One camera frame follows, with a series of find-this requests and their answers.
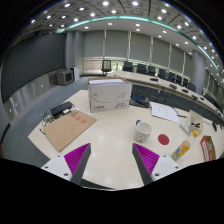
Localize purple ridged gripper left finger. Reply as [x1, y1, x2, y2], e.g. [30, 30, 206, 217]
[64, 143, 91, 185]

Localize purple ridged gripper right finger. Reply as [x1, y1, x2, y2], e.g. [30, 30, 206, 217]
[132, 143, 159, 185]

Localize red round coaster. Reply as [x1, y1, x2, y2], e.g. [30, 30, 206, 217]
[158, 134, 169, 145]

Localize white patterned ceramic mug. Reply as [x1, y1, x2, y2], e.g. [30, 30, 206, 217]
[134, 122, 152, 143]

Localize brown flat cardboard sheet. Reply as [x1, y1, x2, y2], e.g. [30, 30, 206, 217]
[43, 111, 97, 152]

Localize yellow orange drink bottle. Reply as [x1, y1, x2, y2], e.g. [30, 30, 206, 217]
[172, 140, 190, 161]

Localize white paper sheets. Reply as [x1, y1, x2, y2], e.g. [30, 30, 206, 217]
[151, 102, 179, 123]

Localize black power adapter brick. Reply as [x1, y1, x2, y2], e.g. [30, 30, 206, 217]
[51, 101, 73, 116]

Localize red snack box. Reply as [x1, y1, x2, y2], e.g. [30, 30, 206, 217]
[200, 136, 216, 162]

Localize long curved conference desk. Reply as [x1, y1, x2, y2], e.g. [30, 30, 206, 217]
[109, 71, 224, 122]

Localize white cardboard paper box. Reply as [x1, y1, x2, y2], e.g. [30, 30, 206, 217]
[88, 77, 132, 113]

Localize grey crt monitor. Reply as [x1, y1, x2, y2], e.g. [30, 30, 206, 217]
[56, 71, 73, 86]

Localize black office chair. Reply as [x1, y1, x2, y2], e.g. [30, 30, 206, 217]
[101, 60, 112, 74]

